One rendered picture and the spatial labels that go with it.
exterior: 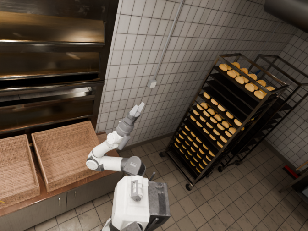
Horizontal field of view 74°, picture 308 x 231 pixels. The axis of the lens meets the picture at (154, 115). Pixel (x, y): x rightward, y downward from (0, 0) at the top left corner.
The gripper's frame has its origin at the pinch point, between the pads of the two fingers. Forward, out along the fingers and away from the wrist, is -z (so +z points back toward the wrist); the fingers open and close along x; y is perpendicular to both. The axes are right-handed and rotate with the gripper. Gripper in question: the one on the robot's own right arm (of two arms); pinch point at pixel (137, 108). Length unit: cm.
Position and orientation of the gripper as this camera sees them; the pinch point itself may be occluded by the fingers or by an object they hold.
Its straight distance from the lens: 117.9
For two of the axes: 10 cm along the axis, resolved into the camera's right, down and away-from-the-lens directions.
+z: -5.5, 7.8, 3.1
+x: -2.6, 1.9, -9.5
